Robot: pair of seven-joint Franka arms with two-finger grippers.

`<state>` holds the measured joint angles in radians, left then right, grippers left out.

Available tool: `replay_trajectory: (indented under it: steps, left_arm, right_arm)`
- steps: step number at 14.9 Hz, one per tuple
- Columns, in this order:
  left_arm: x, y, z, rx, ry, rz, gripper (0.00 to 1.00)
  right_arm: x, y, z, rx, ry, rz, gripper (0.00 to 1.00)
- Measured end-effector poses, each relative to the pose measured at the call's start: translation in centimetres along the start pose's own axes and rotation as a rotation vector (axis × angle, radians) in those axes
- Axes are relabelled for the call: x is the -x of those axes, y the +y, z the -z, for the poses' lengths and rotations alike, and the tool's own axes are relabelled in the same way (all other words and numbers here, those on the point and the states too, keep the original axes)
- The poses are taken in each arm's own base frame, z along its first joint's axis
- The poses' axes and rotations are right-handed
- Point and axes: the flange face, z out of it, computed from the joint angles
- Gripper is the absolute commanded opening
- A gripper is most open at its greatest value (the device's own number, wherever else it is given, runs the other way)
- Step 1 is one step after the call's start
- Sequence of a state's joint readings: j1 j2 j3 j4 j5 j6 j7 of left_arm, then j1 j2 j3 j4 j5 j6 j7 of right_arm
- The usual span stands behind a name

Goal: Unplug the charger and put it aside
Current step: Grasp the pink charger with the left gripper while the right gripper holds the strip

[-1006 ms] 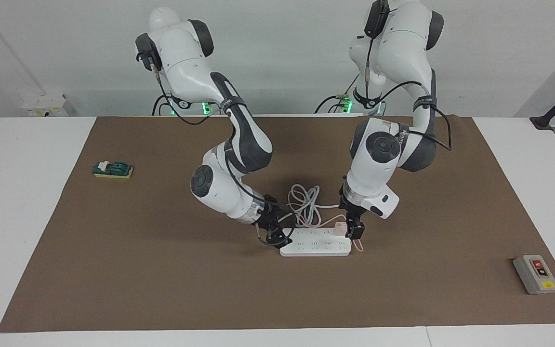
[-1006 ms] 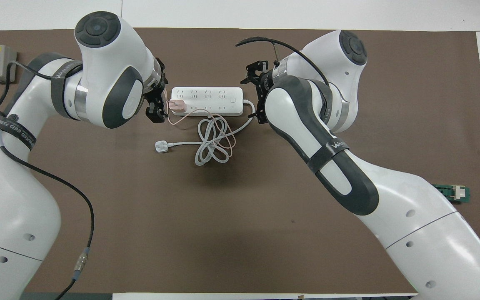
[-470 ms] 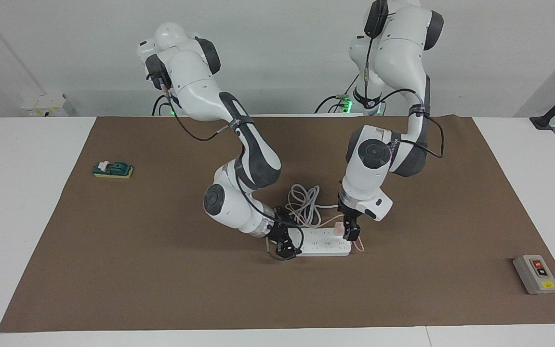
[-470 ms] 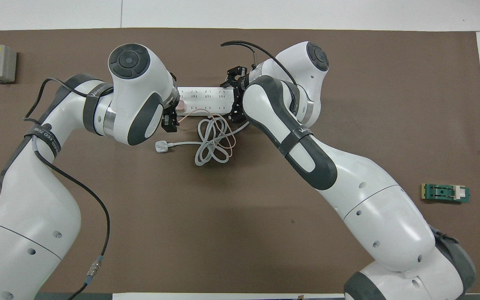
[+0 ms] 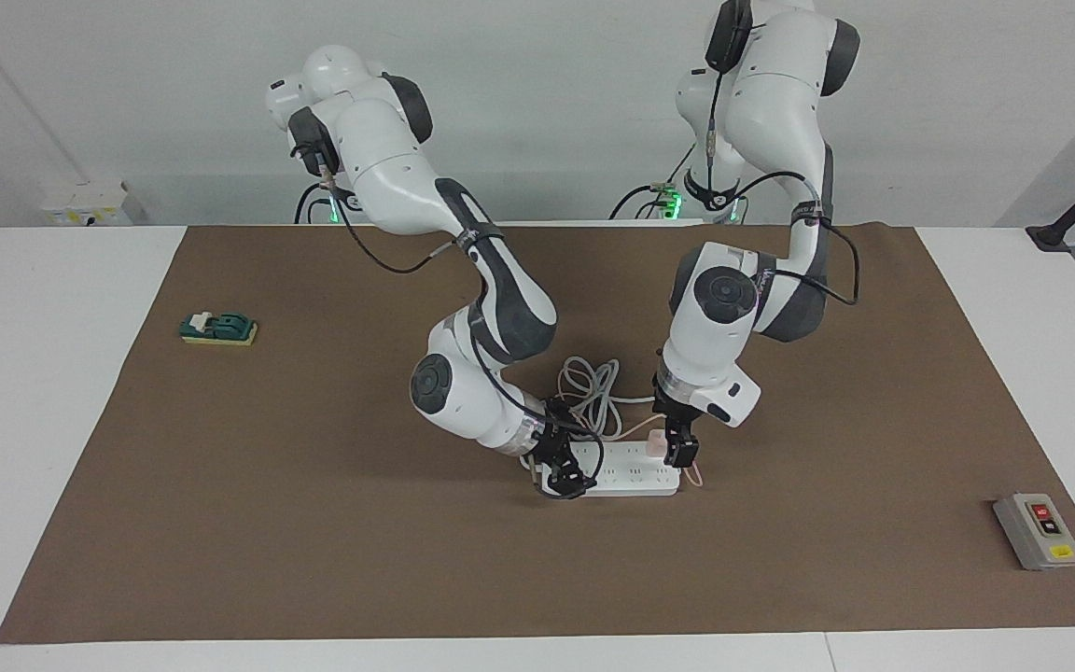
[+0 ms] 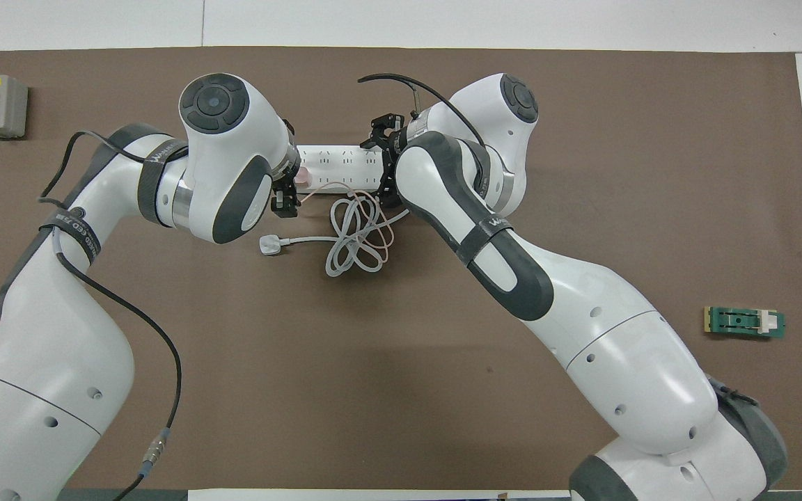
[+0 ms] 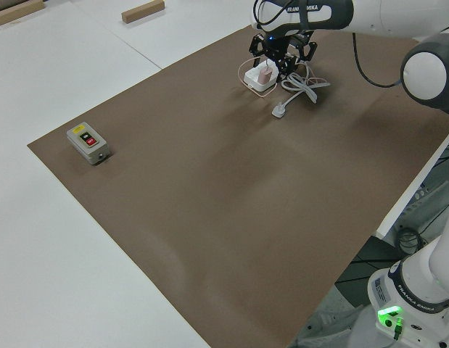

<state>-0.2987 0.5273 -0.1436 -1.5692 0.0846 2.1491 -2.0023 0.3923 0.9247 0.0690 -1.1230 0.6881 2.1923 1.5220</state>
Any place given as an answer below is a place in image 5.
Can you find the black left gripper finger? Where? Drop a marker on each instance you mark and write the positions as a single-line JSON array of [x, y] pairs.
[[675, 448], [693, 444]]

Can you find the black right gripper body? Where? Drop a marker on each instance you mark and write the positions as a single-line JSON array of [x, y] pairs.
[[551, 437]]

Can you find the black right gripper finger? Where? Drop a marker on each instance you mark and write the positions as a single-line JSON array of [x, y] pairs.
[[558, 483], [584, 467]]

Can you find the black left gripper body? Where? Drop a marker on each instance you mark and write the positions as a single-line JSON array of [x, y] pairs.
[[676, 403]]

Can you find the pink charger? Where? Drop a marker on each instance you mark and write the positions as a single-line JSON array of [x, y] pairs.
[[656, 443]]

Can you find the white power strip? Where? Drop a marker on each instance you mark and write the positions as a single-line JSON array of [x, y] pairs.
[[631, 474]]

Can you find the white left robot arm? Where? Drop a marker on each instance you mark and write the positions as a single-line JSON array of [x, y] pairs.
[[771, 112]]

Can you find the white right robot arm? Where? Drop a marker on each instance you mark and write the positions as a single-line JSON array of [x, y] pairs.
[[388, 159]]

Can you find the brown table mat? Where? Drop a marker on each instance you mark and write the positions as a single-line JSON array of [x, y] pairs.
[[314, 513]]

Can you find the grey push button box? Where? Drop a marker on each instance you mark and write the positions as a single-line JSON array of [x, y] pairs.
[[1040, 532]]

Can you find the green knife switch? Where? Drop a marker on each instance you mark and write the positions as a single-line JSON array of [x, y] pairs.
[[218, 328]]

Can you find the white wall socket box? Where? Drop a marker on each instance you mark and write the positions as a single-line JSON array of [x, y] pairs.
[[85, 205]]

